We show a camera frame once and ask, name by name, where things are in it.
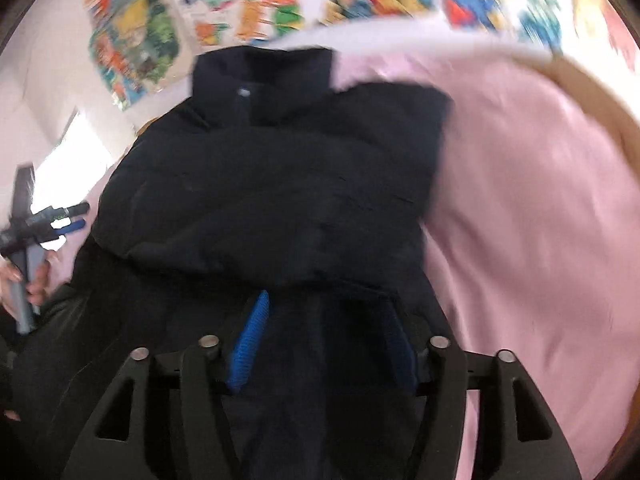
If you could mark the wooden bed frame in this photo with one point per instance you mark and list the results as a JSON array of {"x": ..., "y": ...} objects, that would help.
[{"x": 623, "y": 128}]

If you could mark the pink bed duvet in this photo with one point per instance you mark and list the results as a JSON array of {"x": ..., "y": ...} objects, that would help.
[{"x": 531, "y": 246}]

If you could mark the black puffer jacket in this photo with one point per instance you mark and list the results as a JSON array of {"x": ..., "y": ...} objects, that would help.
[{"x": 264, "y": 178}]

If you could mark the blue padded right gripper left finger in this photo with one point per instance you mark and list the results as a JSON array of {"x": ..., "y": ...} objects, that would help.
[{"x": 216, "y": 367}]

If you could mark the pink pigs yellow chicks drawing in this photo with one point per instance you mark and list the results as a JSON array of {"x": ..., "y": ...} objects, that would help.
[{"x": 598, "y": 24}]

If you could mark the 2024 dragon drawing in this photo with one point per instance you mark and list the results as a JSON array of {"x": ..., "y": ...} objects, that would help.
[{"x": 500, "y": 5}]

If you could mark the bright window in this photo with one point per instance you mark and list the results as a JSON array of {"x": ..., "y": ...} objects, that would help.
[{"x": 87, "y": 148}]

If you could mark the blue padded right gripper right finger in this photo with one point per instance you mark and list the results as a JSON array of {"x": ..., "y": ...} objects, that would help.
[{"x": 439, "y": 375}]

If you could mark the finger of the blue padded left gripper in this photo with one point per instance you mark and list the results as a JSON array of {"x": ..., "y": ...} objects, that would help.
[
  {"x": 78, "y": 210},
  {"x": 66, "y": 226}
]

